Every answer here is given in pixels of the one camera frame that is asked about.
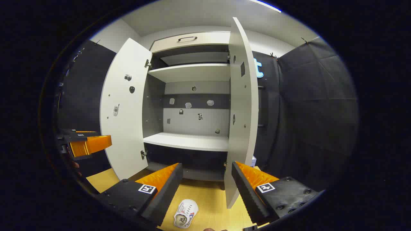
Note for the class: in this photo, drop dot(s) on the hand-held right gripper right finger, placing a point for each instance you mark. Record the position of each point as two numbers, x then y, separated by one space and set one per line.
247 192

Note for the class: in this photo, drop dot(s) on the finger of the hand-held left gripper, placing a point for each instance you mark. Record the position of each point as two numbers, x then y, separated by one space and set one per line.
90 145
74 136

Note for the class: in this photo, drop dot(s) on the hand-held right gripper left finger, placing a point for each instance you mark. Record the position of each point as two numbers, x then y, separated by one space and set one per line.
167 189

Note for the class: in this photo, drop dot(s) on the white canvas shoe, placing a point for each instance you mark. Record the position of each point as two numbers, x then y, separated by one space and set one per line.
186 213

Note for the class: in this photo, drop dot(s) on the white cabinet door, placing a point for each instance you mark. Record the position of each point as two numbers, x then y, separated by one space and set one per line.
125 128
242 106

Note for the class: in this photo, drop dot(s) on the white shoe cabinet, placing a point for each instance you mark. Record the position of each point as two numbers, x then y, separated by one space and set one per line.
192 122

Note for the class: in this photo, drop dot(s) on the grey cabinet shelf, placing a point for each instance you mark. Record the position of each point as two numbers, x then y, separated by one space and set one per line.
192 173

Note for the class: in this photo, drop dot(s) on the white cabinet shelf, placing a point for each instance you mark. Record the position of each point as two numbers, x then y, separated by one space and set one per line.
189 141
192 72

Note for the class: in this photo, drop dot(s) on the white cabinet drawer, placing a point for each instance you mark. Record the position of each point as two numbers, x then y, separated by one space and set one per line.
167 45

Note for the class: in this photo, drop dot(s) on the small white box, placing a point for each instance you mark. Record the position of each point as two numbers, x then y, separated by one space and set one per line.
254 161

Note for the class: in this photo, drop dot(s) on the black backdrop cloth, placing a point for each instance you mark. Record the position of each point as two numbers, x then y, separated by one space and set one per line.
314 112

